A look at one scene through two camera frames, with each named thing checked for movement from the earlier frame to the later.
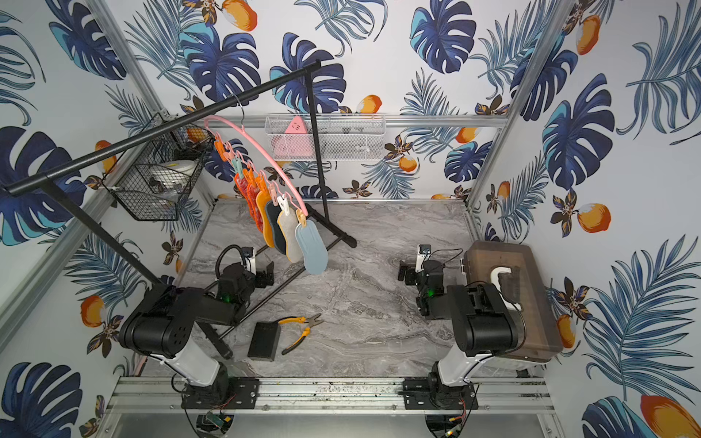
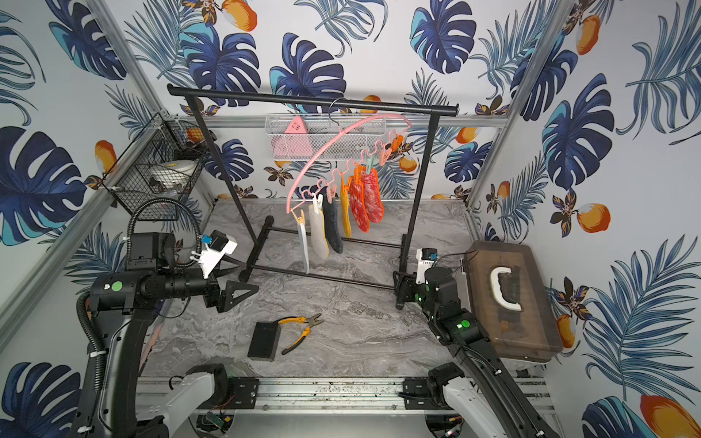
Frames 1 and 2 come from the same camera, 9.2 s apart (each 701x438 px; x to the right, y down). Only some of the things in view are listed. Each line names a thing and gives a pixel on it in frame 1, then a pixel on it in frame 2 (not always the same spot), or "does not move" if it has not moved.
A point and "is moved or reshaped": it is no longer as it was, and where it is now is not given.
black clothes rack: x=307 y=71 → x=401 y=280
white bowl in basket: x=172 y=174 does not move
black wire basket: x=153 y=178 does not move
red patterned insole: x=250 y=191 → x=366 y=199
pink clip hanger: x=237 y=125 → x=377 y=135
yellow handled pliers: x=309 y=321 does not move
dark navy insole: x=273 y=213 → x=331 y=220
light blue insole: x=313 y=246 is moved or reshaped
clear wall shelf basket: x=342 y=137 does not move
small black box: x=265 y=341 does not move
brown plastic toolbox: x=542 y=338 does not move
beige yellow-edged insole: x=289 y=227 → x=317 y=227
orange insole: x=261 y=198 → x=345 y=204
